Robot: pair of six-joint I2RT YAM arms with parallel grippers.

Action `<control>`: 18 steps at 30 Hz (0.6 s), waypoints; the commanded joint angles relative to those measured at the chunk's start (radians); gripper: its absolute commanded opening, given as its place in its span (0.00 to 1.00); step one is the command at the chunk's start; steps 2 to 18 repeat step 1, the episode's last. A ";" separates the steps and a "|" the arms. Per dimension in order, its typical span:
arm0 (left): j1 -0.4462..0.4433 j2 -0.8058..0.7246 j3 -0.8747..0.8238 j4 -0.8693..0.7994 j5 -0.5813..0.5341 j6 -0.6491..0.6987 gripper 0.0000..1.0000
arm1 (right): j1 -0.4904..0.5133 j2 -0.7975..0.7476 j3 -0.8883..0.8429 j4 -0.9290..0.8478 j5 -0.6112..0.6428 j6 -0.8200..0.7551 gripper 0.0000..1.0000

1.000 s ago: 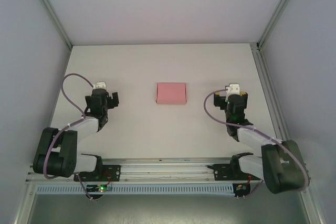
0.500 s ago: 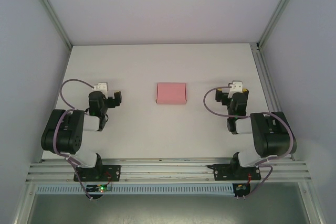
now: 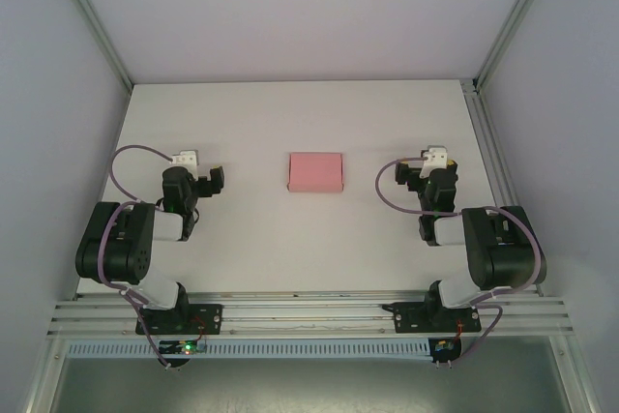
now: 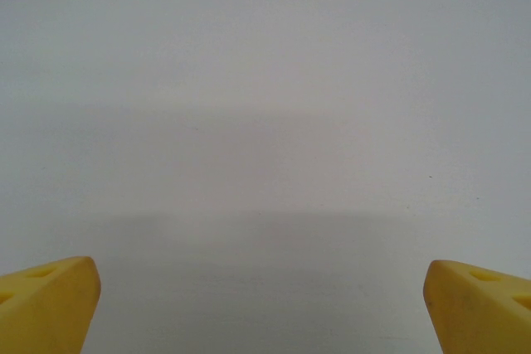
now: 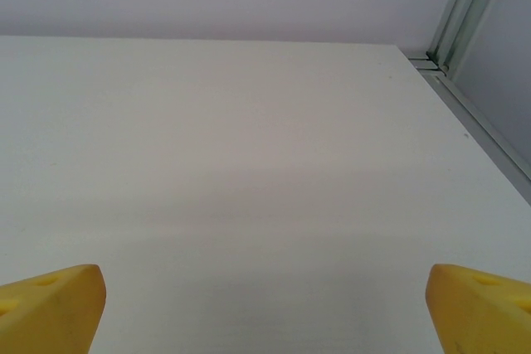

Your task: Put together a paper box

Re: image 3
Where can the pink paper box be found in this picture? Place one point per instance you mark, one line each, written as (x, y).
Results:
(315, 172)

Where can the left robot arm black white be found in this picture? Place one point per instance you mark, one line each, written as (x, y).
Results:
(116, 244)

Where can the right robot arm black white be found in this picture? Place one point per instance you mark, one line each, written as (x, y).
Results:
(503, 248)

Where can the small circuit board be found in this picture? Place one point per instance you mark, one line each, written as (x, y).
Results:
(444, 346)

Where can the circuit board with green light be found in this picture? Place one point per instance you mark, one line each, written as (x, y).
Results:
(186, 347)

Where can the grey metal panel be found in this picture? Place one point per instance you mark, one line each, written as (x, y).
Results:
(309, 386)

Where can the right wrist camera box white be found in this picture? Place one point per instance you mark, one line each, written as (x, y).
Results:
(435, 157)

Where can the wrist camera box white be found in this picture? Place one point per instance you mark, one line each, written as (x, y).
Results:
(186, 158)
(435, 157)

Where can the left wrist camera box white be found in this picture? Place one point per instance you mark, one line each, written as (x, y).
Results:
(186, 158)

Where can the aluminium side rail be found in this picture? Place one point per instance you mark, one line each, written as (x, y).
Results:
(493, 156)

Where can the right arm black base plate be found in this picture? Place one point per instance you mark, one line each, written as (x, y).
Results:
(411, 316)

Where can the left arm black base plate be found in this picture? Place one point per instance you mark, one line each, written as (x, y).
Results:
(208, 318)

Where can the aluminium mounting rail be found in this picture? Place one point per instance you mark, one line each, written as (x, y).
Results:
(309, 318)

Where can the aluminium frame post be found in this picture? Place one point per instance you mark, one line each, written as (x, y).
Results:
(515, 16)
(92, 16)

